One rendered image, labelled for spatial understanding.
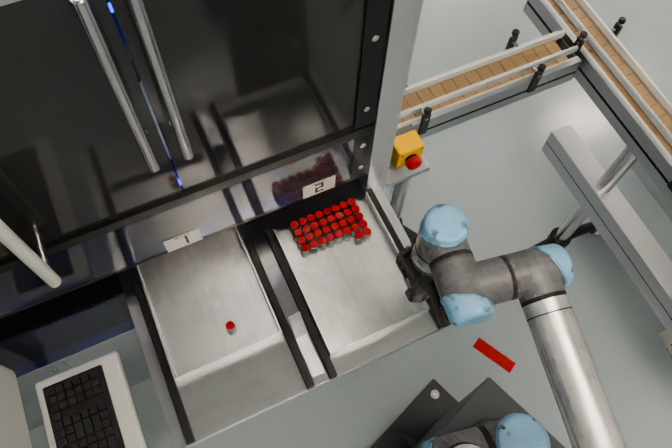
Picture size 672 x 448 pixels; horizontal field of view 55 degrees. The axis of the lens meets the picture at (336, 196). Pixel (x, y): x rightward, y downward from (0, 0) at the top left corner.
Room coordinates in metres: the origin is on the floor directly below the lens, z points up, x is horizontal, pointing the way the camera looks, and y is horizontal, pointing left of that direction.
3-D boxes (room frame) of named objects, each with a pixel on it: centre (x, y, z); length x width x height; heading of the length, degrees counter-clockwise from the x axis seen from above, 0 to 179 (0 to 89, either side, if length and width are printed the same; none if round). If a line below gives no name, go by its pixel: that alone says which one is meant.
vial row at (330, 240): (0.64, 0.00, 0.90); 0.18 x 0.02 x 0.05; 118
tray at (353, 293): (0.56, -0.04, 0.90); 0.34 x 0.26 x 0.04; 28
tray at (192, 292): (0.48, 0.30, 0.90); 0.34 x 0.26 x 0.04; 28
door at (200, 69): (0.70, 0.12, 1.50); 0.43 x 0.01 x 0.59; 118
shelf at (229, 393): (0.50, 0.12, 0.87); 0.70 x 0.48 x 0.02; 118
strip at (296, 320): (0.37, 0.05, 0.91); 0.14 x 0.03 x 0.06; 28
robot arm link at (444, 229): (0.45, -0.18, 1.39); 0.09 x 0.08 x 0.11; 18
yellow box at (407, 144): (0.87, -0.17, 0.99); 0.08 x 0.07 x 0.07; 28
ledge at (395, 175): (0.91, -0.16, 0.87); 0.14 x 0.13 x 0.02; 28
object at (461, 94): (1.13, -0.35, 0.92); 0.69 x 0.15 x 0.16; 118
